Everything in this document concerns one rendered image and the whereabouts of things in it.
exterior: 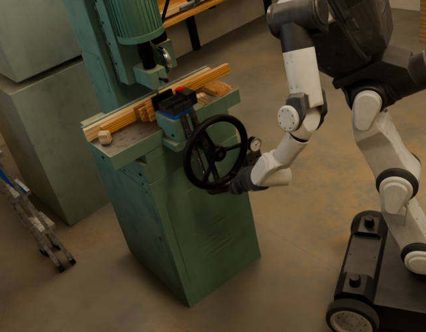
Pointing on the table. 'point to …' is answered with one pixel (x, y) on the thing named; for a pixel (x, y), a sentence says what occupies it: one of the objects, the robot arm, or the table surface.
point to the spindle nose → (146, 55)
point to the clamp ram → (161, 98)
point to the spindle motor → (135, 20)
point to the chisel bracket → (150, 76)
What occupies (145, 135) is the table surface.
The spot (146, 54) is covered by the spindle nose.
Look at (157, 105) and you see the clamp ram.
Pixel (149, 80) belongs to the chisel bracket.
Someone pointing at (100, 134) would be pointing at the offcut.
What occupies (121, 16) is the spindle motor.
